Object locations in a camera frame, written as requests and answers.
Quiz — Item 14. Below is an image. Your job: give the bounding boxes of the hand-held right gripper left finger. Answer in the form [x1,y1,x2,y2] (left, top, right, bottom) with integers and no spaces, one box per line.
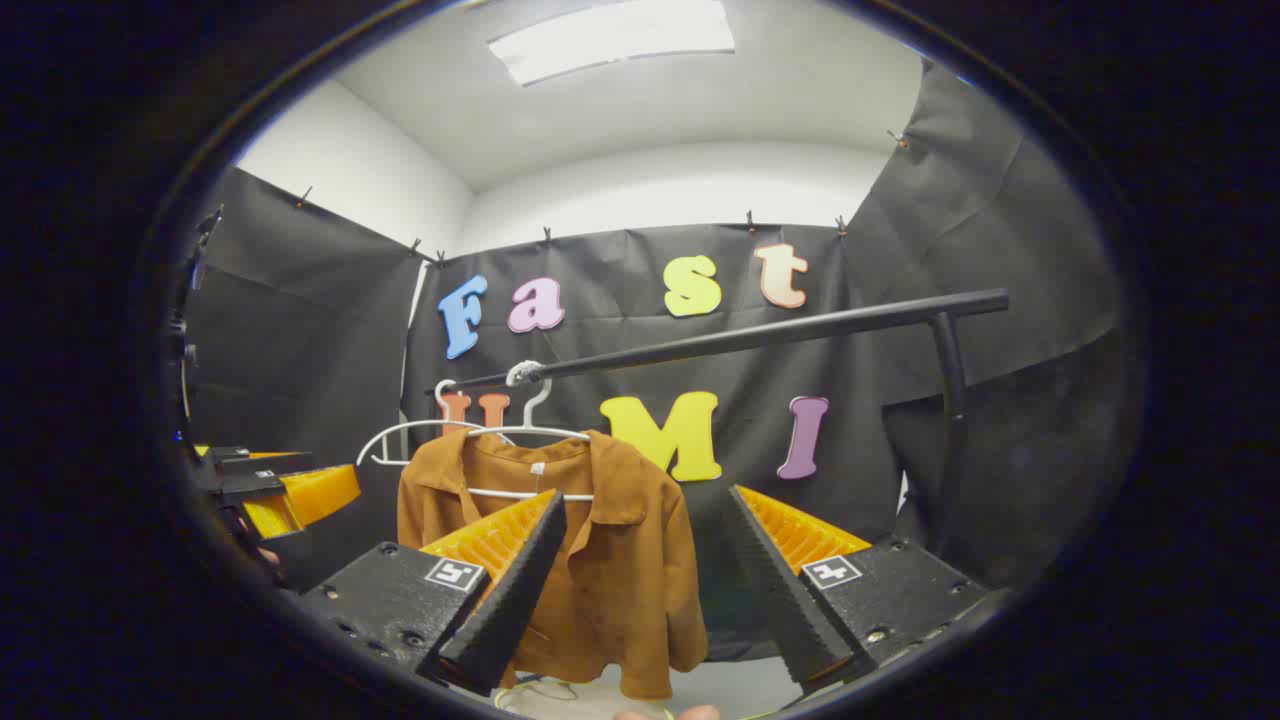
[300,488,568,698]

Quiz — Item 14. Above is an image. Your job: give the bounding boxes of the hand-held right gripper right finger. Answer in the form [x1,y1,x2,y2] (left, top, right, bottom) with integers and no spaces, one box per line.
[727,484,991,696]

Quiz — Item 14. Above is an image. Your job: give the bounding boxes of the brown shirt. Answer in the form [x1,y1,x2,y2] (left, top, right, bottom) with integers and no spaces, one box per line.
[397,428,709,701]

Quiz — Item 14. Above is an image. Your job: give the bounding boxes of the white clothes hanger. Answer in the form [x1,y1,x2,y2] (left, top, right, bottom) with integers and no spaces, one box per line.
[356,379,516,469]
[466,378,593,503]

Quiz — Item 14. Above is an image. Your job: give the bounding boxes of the black metal clothes rack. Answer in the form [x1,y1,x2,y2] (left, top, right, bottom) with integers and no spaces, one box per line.
[428,288,1011,571]

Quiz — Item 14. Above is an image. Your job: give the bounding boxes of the black backdrop cloth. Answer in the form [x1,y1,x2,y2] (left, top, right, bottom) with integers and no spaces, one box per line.
[185,60,1126,661]

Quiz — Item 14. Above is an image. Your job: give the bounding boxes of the row of cloth clips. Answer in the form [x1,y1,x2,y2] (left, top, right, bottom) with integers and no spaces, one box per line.
[295,128,911,266]

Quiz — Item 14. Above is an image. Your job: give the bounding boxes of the ceiling light panel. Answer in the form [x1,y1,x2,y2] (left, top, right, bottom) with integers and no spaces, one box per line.
[487,0,736,86]

